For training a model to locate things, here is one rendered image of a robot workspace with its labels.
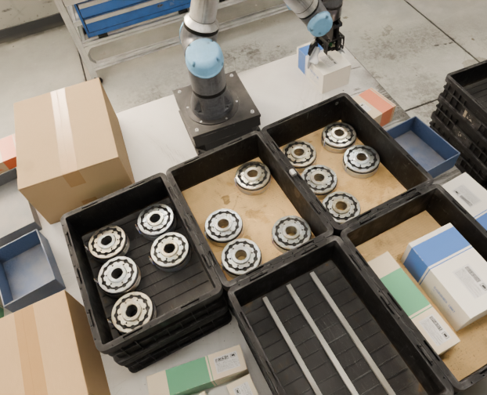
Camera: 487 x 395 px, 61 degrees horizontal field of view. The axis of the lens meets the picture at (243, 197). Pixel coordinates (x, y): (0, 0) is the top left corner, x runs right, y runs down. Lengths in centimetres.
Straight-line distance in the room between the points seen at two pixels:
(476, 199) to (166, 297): 90
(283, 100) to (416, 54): 161
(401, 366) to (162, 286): 59
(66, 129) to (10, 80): 209
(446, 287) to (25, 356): 97
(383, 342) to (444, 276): 20
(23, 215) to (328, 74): 118
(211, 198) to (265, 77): 71
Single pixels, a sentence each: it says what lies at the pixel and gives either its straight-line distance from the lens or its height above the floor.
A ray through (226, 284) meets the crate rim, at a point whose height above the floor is 93.
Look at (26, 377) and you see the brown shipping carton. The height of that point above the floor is 86.
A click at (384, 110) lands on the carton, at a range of 152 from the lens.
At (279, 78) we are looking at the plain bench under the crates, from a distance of 174.
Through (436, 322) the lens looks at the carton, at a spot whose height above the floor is 89.
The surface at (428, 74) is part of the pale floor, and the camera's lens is 297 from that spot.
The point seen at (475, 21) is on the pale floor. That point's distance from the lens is 352.
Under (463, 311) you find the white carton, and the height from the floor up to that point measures 92.
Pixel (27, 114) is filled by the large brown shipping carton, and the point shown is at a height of 90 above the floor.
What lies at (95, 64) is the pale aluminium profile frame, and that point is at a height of 14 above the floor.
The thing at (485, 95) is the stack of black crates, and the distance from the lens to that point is 213.
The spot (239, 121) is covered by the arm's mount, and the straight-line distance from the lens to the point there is 144.
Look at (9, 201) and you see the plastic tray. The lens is 164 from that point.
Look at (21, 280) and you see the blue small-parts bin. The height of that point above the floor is 70.
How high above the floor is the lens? 181
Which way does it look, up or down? 55 degrees down
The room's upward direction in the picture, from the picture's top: 9 degrees counter-clockwise
